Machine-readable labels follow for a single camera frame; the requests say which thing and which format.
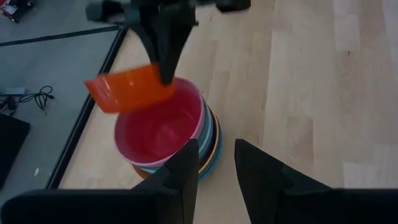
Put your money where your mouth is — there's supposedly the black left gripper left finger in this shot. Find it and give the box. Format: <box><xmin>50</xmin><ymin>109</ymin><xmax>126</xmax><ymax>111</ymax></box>
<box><xmin>0</xmin><ymin>138</ymin><xmax>200</xmax><ymax>224</ymax></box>

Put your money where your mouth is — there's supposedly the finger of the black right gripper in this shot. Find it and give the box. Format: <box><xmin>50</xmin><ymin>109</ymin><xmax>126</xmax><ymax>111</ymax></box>
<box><xmin>132</xmin><ymin>18</ymin><xmax>161</xmax><ymax>66</ymax></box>
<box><xmin>154</xmin><ymin>8</ymin><xmax>200</xmax><ymax>86</ymax></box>

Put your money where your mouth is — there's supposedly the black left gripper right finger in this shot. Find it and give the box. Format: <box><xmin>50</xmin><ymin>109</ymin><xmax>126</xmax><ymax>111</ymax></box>
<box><xmin>234</xmin><ymin>138</ymin><xmax>398</xmax><ymax>224</ymax></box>

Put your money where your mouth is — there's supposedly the small orange plastic cup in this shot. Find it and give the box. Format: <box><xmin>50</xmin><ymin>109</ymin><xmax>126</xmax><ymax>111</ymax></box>
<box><xmin>83</xmin><ymin>62</ymin><xmax>177</xmax><ymax>114</ymax></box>

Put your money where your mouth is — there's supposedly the blue plastic bowl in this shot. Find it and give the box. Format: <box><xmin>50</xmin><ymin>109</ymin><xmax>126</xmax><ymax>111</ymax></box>
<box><xmin>197</xmin><ymin>114</ymin><xmax>223</xmax><ymax>183</ymax></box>

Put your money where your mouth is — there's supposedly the large pink plastic bowl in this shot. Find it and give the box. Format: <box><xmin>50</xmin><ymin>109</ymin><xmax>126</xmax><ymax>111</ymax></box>
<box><xmin>113</xmin><ymin>77</ymin><xmax>206</xmax><ymax>169</ymax></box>

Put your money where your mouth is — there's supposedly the red and white package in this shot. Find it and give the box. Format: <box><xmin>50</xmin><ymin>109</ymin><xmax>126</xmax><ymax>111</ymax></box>
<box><xmin>0</xmin><ymin>0</ymin><xmax>35</xmax><ymax>23</ymax></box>

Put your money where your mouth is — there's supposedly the grey flat device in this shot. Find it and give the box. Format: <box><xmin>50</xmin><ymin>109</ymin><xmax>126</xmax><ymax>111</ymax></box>
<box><xmin>0</xmin><ymin>87</ymin><xmax>28</xmax><ymax>96</ymax></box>

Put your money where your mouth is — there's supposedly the black box case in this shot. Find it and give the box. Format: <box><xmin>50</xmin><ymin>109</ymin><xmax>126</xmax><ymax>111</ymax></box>
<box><xmin>0</xmin><ymin>113</ymin><xmax>31</xmax><ymax>190</ymax></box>

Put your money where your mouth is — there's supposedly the black metal table frame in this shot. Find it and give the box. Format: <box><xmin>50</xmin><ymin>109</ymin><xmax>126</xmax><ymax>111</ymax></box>
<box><xmin>45</xmin><ymin>25</ymin><xmax>129</xmax><ymax>190</ymax></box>

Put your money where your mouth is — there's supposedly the black cable bundle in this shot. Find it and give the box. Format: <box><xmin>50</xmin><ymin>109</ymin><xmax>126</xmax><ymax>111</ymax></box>
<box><xmin>17</xmin><ymin>85</ymin><xmax>55</xmax><ymax>116</ymax></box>

